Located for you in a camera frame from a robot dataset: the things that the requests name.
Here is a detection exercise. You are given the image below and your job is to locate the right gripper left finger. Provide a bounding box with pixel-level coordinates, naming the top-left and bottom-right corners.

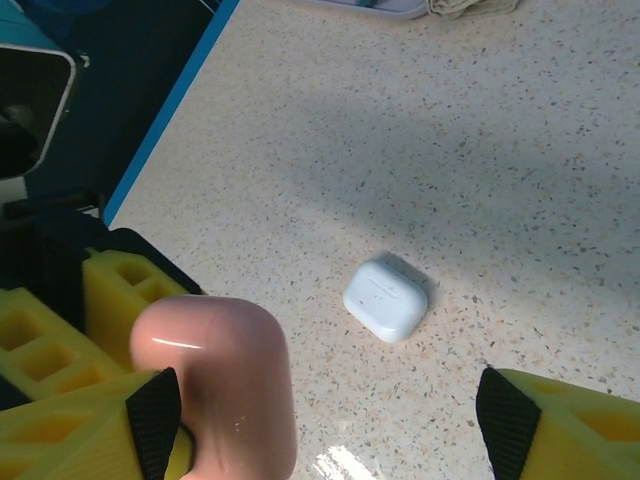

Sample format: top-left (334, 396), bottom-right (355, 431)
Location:
top-left (0, 367), bottom-right (196, 480)

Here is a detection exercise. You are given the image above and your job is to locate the white earbud charging case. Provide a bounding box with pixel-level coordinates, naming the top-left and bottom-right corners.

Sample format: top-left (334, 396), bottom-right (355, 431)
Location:
top-left (342, 253), bottom-right (430, 344)

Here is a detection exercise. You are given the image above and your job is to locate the lavender plastic tray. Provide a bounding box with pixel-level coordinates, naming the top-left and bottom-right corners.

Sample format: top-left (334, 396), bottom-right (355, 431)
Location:
top-left (292, 0), bottom-right (436, 21)

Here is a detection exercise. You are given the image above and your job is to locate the beige folded cloth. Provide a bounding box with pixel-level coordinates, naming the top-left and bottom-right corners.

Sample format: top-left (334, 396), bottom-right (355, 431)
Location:
top-left (427, 0), bottom-right (521, 21)

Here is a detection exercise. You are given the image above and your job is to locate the pink earbud charging case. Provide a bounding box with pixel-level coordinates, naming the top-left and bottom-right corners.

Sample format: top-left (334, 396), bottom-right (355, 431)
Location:
top-left (128, 294), bottom-right (300, 480)

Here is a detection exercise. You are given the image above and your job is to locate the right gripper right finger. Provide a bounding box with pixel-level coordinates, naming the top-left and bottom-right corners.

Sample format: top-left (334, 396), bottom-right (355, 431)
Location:
top-left (474, 367), bottom-right (640, 480)

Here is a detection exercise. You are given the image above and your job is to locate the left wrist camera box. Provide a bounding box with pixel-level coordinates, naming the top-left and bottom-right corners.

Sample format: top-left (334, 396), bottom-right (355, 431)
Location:
top-left (0, 43), bottom-right (91, 181)

